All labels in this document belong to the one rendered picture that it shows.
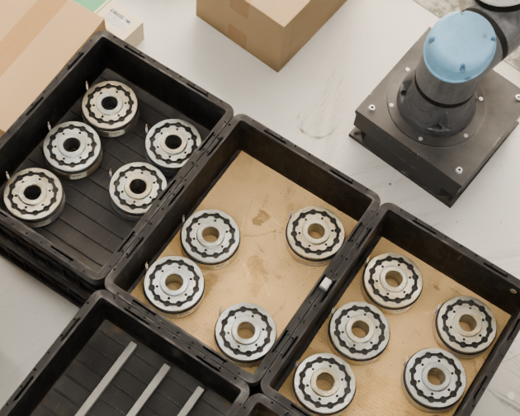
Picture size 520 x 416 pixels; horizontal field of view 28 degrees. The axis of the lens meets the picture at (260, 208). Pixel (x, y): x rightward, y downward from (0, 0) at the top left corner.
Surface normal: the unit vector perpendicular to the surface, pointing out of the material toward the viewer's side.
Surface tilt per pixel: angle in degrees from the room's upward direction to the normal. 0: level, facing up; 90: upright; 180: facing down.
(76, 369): 0
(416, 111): 75
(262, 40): 90
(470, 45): 10
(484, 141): 2
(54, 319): 0
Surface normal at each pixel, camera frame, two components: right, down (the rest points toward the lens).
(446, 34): -0.04, -0.31
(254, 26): -0.62, 0.69
